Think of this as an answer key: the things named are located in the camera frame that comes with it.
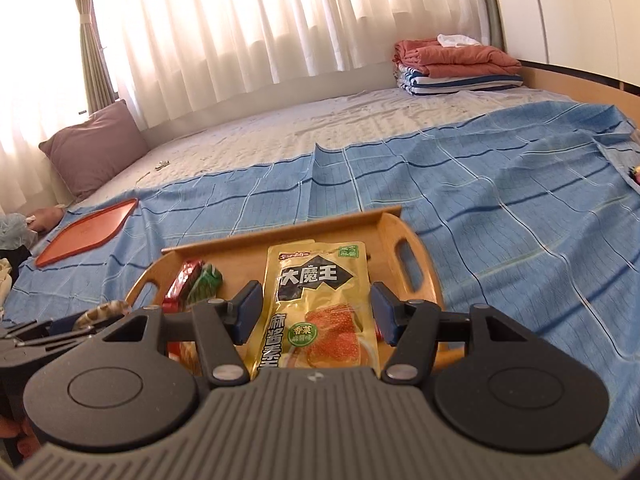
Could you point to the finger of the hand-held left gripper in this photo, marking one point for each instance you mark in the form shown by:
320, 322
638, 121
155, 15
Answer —
55, 341
25, 330

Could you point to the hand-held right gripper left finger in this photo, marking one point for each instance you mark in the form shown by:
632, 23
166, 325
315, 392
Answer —
248, 310

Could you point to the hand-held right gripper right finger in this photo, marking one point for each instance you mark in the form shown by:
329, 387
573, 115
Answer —
384, 310

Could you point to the green snack packet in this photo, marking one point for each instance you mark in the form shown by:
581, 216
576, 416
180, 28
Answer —
205, 285

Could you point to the patterned snack packet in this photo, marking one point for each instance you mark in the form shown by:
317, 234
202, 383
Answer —
102, 312

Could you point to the yellow snack packet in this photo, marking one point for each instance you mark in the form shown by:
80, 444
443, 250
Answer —
320, 280

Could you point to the person's left hand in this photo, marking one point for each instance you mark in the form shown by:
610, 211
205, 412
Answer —
10, 430

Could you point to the dark cloth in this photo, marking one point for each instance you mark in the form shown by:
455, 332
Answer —
12, 260

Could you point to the red snack packet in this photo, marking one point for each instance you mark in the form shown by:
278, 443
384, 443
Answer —
182, 280

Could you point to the orange snack packet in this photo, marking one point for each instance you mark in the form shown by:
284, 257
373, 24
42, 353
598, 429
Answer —
184, 355

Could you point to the bluish mesh bag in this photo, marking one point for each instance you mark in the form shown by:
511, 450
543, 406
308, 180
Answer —
12, 230

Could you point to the orange plastic tray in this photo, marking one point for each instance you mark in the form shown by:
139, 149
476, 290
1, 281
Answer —
85, 232

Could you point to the blue checked blanket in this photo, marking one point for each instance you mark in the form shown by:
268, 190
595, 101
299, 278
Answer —
500, 185

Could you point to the cream mattress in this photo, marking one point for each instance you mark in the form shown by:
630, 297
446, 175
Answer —
300, 130

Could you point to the purple pillow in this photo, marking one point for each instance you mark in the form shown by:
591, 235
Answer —
95, 150

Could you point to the folded blue striped blanket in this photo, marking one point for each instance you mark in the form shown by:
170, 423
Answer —
450, 85

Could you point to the folded orange blanket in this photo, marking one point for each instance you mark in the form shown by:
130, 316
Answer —
450, 57

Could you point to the narrow sheer white curtain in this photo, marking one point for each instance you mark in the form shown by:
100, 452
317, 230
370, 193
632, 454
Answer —
35, 60

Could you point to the white cloth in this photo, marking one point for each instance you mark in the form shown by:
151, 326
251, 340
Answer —
455, 41

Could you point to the small colourful item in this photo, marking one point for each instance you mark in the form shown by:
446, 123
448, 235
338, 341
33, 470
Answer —
634, 174

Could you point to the wide sheer white curtain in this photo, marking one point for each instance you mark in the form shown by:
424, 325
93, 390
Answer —
250, 25

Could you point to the brown drape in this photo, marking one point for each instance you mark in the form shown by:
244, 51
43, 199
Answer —
492, 5
90, 50

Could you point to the wooden headboard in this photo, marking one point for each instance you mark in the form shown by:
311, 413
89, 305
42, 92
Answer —
575, 82

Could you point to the white wardrobe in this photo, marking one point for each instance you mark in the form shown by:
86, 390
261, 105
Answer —
575, 10

